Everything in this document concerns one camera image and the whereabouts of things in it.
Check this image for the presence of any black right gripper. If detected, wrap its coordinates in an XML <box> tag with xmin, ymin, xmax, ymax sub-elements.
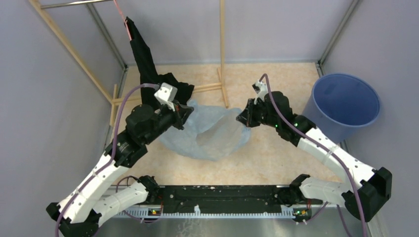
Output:
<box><xmin>236</xmin><ymin>98</ymin><xmax>279</xmax><ymax>128</ymax></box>

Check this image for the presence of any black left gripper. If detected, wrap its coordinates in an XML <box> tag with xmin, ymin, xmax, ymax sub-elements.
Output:
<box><xmin>142</xmin><ymin>98</ymin><xmax>194</xmax><ymax>145</ymax></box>

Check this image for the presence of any light blue plastic trash bag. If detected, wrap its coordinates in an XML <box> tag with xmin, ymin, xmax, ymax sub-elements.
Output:
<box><xmin>159</xmin><ymin>100</ymin><xmax>251</xmax><ymax>161</ymax></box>

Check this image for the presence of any blue plastic trash bin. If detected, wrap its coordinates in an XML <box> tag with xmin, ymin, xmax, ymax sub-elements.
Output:
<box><xmin>302</xmin><ymin>73</ymin><xmax>380</xmax><ymax>143</ymax></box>

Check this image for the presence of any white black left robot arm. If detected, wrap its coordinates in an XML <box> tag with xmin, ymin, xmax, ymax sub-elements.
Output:
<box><xmin>46</xmin><ymin>103</ymin><xmax>194</xmax><ymax>237</ymax></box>

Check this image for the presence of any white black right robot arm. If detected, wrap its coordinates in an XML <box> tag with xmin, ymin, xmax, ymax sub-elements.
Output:
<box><xmin>236</xmin><ymin>91</ymin><xmax>392</xmax><ymax>222</ymax></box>

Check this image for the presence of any black printed t-shirt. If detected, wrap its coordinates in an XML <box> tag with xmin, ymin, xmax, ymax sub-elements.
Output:
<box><xmin>126</xmin><ymin>17</ymin><xmax>195</xmax><ymax>105</ymax></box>

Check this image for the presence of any pink clothes hanger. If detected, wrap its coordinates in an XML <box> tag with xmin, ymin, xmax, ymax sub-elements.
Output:
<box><xmin>113</xmin><ymin>0</ymin><xmax>132</xmax><ymax>41</ymax></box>

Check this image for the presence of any metal hanging rod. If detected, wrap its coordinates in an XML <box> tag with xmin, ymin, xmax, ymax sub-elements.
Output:
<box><xmin>40</xmin><ymin>0</ymin><xmax>111</xmax><ymax>9</ymax></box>

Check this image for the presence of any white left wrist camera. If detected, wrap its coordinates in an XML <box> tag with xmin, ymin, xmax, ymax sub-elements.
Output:
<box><xmin>154</xmin><ymin>82</ymin><xmax>177</xmax><ymax>111</ymax></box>

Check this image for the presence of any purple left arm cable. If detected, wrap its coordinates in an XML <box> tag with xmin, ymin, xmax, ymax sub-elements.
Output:
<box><xmin>54</xmin><ymin>83</ymin><xmax>161</xmax><ymax>237</ymax></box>

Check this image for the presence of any wooden clothes rack frame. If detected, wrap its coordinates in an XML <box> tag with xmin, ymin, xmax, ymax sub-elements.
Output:
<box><xmin>28</xmin><ymin>0</ymin><xmax>230</xmax><ymax>127</ymax></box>

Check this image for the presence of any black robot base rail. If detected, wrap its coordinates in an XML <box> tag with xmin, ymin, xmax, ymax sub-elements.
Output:
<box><xmin>111</xmin><ymin>185</ymin><xmax>323</xmax><ymax>223</ymax></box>

